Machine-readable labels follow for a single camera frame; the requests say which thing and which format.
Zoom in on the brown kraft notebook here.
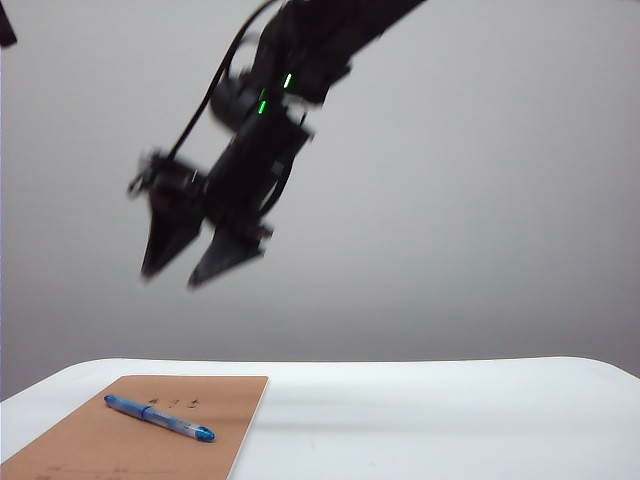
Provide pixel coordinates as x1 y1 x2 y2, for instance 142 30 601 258
0 375 270 480

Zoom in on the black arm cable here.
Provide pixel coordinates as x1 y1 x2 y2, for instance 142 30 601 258
168 0 276 158

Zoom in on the blue transparent pen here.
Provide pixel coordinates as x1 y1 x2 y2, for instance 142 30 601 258
103 394 218 444

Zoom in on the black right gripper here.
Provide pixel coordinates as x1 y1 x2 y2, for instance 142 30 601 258
140 106 317 290

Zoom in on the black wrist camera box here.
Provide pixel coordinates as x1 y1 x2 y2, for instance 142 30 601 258
126 146 209 213

